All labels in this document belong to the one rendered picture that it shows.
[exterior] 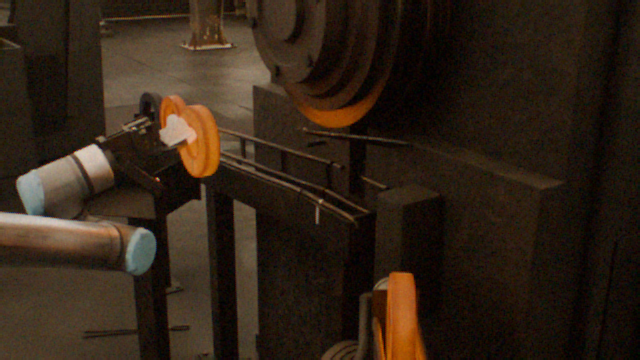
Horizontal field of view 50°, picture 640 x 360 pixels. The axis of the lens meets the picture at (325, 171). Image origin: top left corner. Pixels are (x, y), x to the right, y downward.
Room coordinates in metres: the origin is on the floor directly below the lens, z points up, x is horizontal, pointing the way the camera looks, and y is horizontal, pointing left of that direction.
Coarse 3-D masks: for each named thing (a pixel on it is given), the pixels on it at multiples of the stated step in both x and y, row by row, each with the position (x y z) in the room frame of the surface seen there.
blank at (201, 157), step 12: (192, 108) 1.39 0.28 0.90; (204, 108) 1.40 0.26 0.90; (192, 120) 1.39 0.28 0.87; (204, 120) 1.36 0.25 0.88; (204, 132) 1.35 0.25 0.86; (216, 132) 1.36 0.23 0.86; (192, 144) 1.43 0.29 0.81; (204, 144) 1.34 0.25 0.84; (216, 144) 1.35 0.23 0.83; (192, 156) 1.40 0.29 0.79; (204, 156) 1.34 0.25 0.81; (216, 156) 1.35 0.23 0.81; (192, 168) 1.39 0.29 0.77; (204, 168) 1.35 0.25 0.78; (216, 168) 1.37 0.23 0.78
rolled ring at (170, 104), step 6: (168, 96) 2.12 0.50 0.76; (174, 96) 2.11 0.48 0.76; (162, 102) 2.15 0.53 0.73; (168, 102) 2.11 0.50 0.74; (174, 102) 2.07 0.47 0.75; (180, 102) 2.08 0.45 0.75; (162, 108) 2.16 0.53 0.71; (168, 108) 2.14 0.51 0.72; (174, 108) 2.07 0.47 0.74; (180, 108) 2.06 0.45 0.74; (162, 114) 2.16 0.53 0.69; (168, 114) 2.16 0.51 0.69; (162, 120) 2.17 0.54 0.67; (162, 126) 2.17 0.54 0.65
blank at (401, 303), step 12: (396, 276) 0.87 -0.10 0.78; (408, 276) 0.87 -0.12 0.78; (396, 288) 0.84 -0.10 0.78; (408, 288) 0.84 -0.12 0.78; (396, 300) 0.83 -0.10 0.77; (408, 300) 0.83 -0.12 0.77; (396, 312) 0.81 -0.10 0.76; (408, 312) 0.81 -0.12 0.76; (396, 324) 0.80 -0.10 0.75; (408, 324) 0.80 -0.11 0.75; (396, 336) 0.79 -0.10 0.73; (408, 336) 0.79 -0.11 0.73; (396, 348) 0.79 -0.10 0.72; (408, 348) 0.79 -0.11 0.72
